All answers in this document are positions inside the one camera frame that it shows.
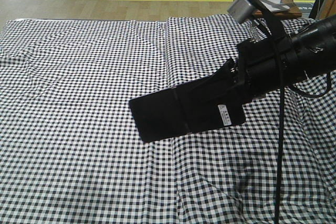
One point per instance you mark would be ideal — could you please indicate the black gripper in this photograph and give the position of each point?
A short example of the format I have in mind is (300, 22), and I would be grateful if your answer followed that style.
(253, 74)

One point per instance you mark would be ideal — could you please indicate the black smartphone with white label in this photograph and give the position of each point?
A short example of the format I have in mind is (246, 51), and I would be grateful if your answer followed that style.
(162, 115)

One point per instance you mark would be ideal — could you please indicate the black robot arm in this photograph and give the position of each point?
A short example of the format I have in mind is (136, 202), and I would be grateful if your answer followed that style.
(278, 61)

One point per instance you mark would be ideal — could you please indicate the white desk lamp base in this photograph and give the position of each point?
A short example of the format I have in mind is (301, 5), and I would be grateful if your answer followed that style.
(276, 6)

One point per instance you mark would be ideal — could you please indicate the black white checkered bed sheet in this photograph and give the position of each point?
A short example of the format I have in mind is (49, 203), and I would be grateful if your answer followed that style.
(70, 151)

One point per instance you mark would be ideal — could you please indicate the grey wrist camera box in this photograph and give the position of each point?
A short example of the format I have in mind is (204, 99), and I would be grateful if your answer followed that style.
(241, 10)

